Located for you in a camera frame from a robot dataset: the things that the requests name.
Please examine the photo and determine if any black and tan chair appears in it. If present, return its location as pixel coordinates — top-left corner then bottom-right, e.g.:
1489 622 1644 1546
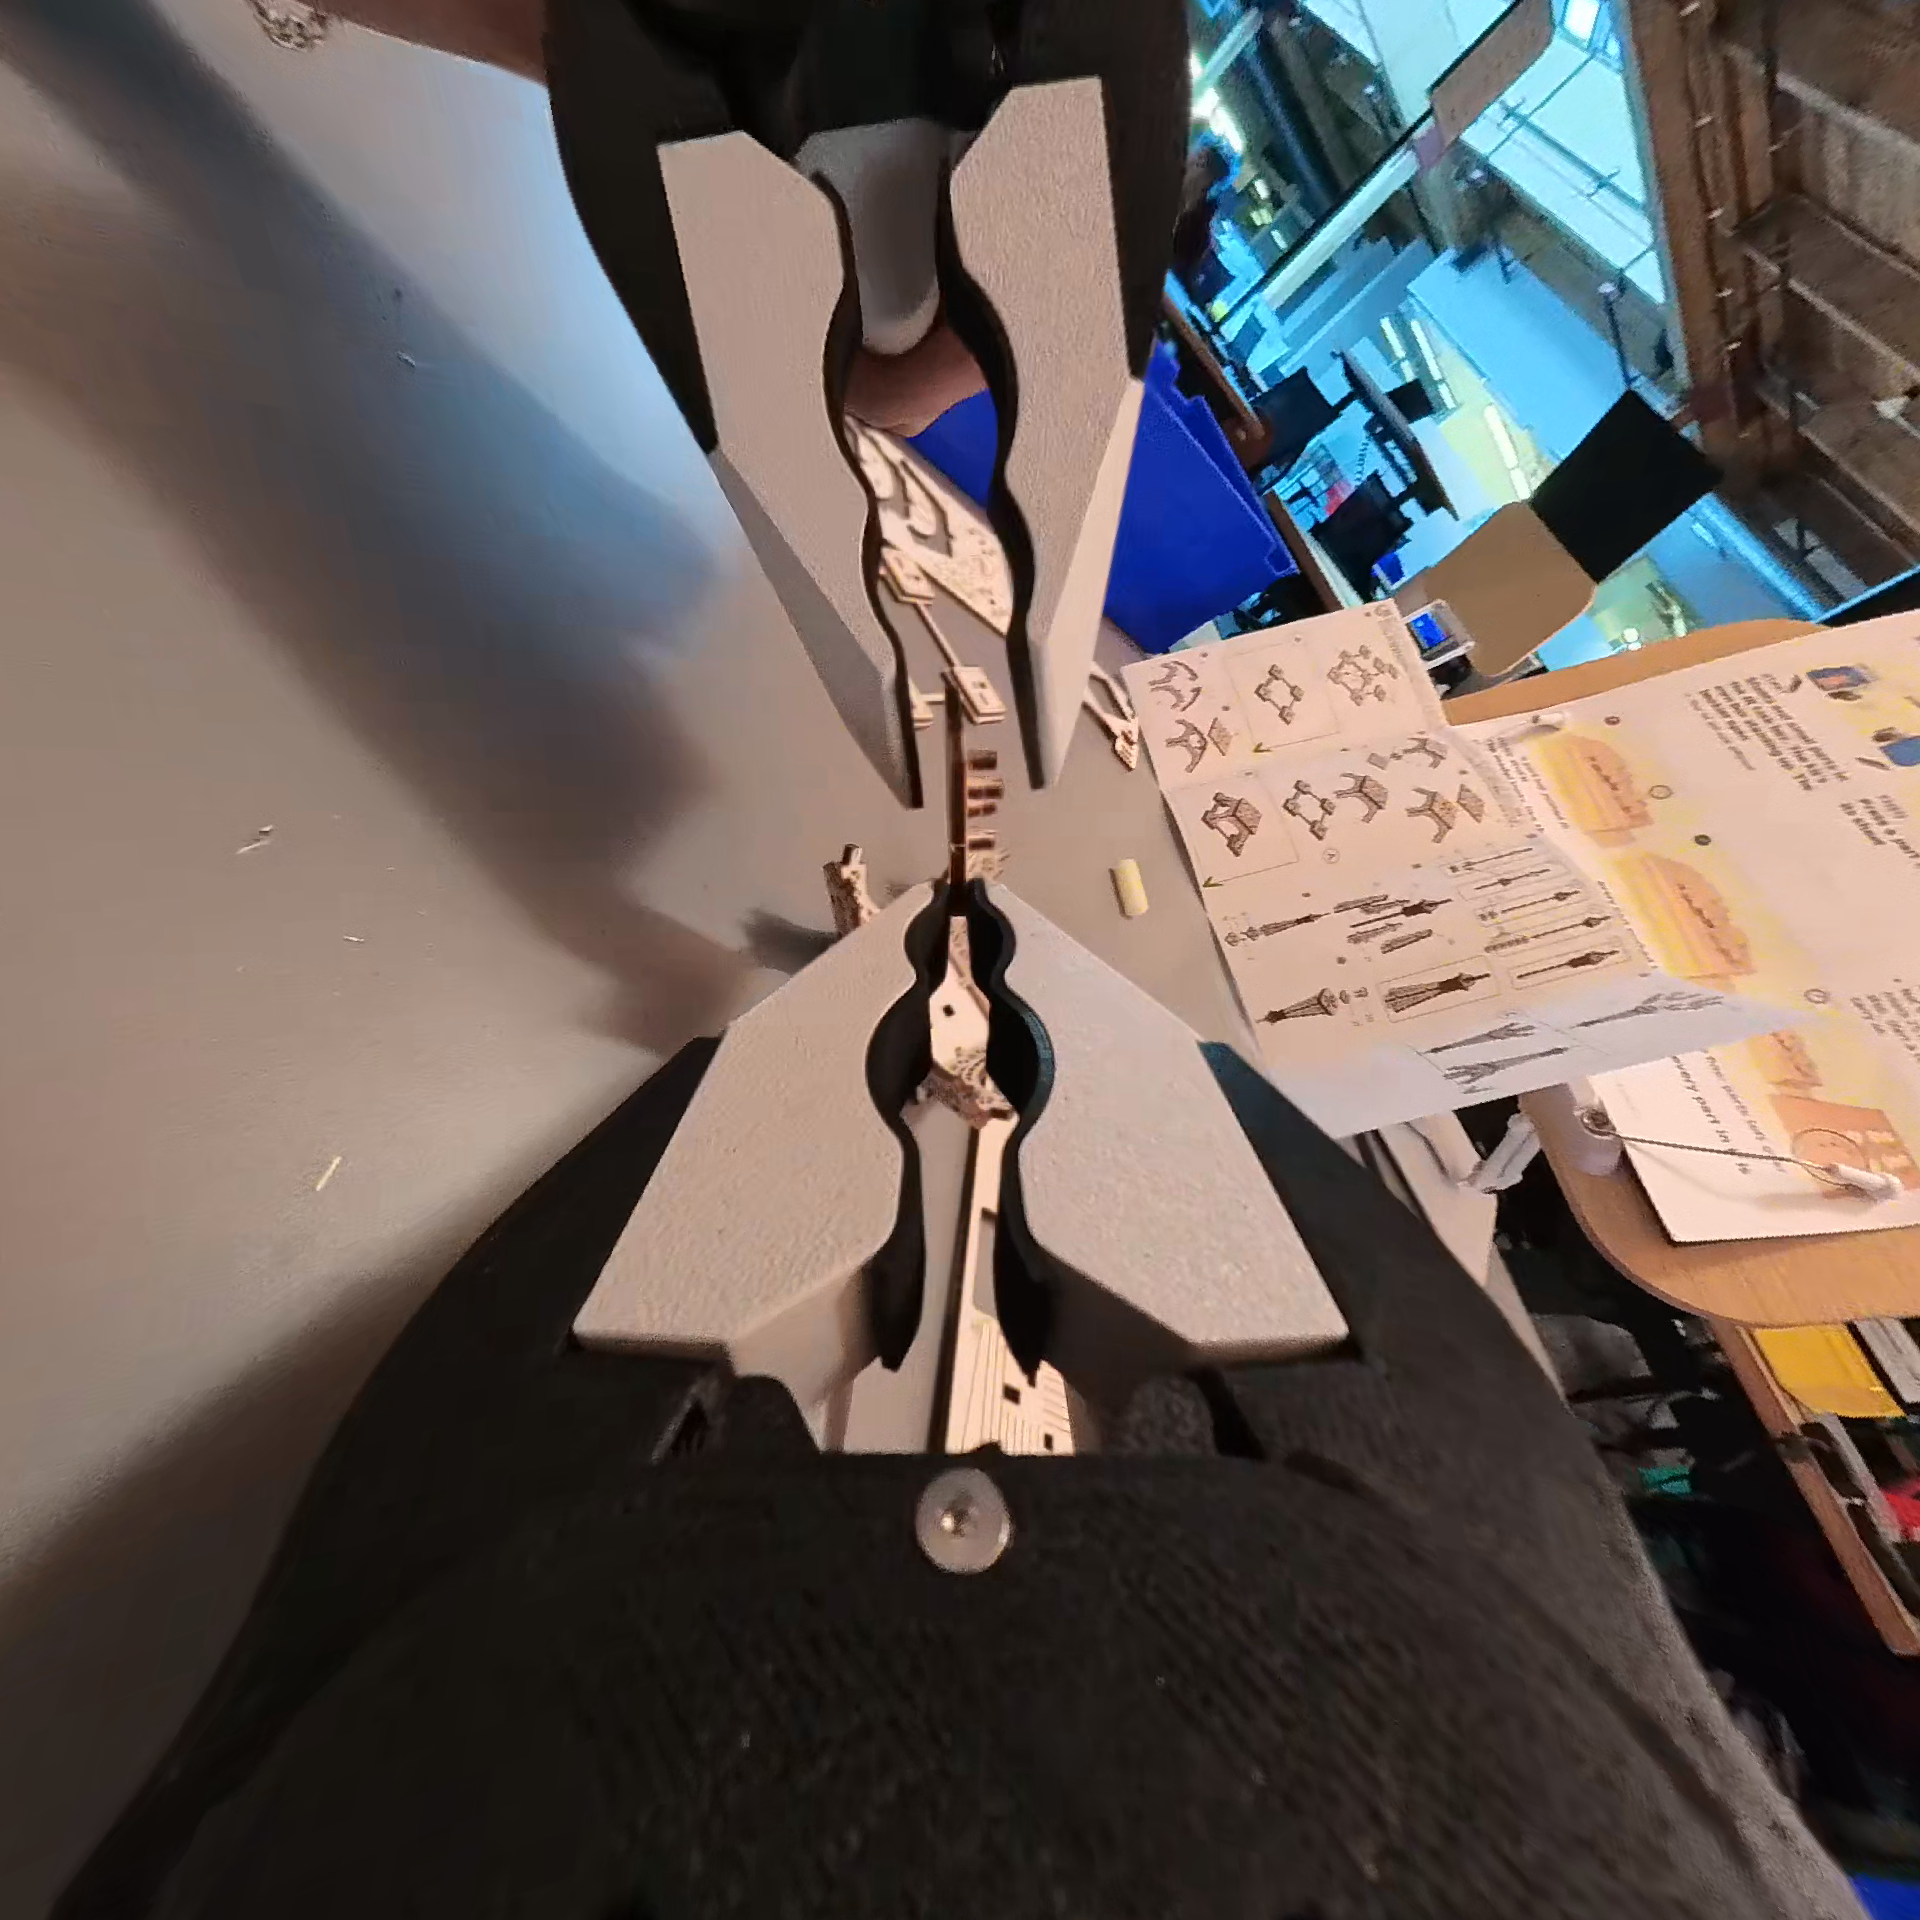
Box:
1416 392 1727 677

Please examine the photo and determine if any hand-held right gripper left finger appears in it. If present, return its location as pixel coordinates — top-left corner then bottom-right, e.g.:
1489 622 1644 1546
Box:
573 882 945 1454

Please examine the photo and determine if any white plastic holder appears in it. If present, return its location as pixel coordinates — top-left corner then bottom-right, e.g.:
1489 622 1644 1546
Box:
1462 1085 1633 1194

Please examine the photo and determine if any person's left forearm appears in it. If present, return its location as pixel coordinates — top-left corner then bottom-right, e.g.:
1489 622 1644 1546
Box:
334 0 553 80

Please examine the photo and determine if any grey desk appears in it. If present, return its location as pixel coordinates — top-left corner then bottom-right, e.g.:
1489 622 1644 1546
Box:
0 0 1548 1920

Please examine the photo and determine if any engraved wooden tower piece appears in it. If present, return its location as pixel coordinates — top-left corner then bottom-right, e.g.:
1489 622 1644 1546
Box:
900 902 1085 1457

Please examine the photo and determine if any ball chain with white clip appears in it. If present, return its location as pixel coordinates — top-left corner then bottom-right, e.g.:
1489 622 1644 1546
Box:
1586 1107 1894 1203

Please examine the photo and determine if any folded white instruction leaflet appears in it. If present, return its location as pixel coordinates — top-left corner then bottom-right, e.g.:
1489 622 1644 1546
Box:
1122 600 1807 1136

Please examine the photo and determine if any wooden puzzle sheet frame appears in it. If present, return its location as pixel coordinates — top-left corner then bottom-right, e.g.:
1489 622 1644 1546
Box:
838 417 1038 707

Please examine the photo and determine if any large illustrated instruction sheet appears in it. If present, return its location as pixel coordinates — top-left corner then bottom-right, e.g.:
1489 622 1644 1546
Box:
1452 609 1920 1249

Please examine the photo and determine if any rounded wooden board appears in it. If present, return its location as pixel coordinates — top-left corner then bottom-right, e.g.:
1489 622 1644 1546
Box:
1437 616 1920 1329

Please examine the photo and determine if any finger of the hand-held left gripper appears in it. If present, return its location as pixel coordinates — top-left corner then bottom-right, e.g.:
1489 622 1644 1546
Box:
943 77 1153 794
661 133 928 811

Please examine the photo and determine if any yellow folder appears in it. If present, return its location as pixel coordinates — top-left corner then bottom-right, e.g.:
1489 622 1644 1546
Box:
1751 1325 1903 1422

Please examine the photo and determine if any person's left hand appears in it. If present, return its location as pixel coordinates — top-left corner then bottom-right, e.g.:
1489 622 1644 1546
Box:
847 320 994 438

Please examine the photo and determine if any wooden lattice tower piece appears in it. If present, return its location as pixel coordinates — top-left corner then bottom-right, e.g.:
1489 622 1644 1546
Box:
941 669 1010 904

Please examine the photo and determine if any large blue plastic bin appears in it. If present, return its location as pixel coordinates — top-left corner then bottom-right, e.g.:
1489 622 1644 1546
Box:
912 343 1300 656

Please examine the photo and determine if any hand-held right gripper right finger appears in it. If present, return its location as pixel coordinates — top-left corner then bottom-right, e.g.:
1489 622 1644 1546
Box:
976 882 1348 1454

